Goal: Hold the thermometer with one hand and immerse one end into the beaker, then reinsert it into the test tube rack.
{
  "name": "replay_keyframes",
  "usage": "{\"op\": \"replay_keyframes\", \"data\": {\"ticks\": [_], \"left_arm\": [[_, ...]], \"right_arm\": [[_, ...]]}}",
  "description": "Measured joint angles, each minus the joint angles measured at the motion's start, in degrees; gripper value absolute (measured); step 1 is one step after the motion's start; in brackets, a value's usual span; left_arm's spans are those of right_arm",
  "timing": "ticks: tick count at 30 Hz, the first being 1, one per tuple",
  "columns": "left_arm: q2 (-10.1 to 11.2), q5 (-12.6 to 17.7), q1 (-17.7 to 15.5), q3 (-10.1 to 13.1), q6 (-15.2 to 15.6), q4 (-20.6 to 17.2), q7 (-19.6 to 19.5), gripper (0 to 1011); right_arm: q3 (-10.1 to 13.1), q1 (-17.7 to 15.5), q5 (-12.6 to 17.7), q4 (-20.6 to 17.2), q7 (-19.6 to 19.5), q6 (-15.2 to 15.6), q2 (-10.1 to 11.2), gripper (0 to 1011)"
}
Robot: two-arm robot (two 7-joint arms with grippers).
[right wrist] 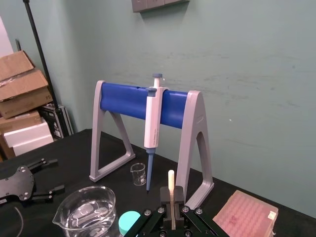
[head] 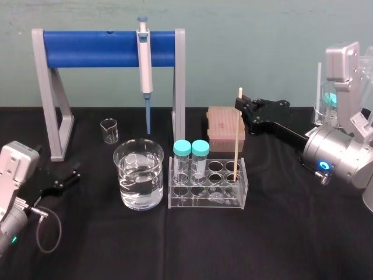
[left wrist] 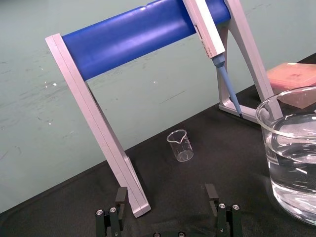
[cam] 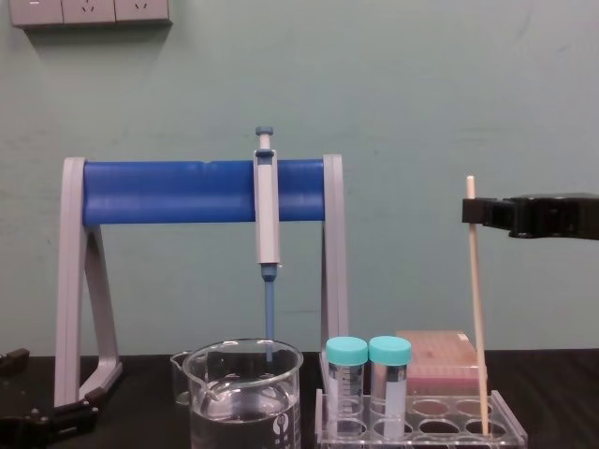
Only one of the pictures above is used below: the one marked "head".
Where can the clear acrylic test tube rack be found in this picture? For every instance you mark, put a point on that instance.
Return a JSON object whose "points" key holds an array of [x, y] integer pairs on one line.
{"points": [[204, 198]]}

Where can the blue and grey pipette stand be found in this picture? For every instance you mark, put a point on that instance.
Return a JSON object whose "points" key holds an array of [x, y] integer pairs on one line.
{"points": [[93, 48]]}

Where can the black table cloth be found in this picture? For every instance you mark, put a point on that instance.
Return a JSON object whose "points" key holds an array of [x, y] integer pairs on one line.
{"points": [[204, 239]]}

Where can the clear plastic container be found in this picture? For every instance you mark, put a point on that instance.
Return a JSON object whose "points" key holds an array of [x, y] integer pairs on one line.
{"points": [[322, 113]]}

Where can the small tube with teal cap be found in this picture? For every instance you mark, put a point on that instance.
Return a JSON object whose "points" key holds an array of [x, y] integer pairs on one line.
{"points": [[330, 100]]}

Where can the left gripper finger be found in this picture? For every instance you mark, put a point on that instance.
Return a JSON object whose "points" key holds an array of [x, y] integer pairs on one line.
{"points": [[71, 170], [70, 181]]}

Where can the white and blue pipette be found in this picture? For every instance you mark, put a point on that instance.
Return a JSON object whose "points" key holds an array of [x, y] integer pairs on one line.
{"points": [[145, 67]]}

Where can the thin pale stick thermometer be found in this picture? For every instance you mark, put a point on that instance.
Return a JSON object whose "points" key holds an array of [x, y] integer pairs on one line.
{"points": [[237, 140]]}

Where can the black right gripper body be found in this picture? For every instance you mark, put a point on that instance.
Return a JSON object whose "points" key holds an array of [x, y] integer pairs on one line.
{"points": [[271, 116]]}

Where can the pink pipette tip box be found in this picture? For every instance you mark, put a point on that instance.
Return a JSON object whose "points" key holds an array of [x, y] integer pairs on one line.
{"points": [[224, 125]]}

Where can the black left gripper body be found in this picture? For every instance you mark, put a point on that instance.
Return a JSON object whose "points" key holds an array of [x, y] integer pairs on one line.
{"points": [[43, 182]]}

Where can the small empty glass beaker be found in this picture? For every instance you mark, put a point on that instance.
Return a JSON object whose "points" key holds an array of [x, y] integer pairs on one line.
{"points": [[109, 132]]}

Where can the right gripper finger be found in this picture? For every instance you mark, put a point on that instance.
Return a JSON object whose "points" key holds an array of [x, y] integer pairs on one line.
{"points": [[247, 118], [246, 102]]}

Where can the clear tube with teal cap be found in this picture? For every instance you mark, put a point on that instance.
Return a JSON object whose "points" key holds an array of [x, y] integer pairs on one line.
{"points": [[200, 148], [182, 148]]}

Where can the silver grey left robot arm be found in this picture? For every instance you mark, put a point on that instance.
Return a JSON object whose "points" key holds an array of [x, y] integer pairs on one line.
{"points": [[14, 181]]}

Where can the large glass beaker with water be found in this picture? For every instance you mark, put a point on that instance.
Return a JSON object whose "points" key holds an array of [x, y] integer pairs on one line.
{"points": [[140, 181]]}

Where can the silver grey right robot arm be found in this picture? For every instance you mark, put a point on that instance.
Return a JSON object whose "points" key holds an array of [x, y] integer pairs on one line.
{"points": [[338, 151]]}

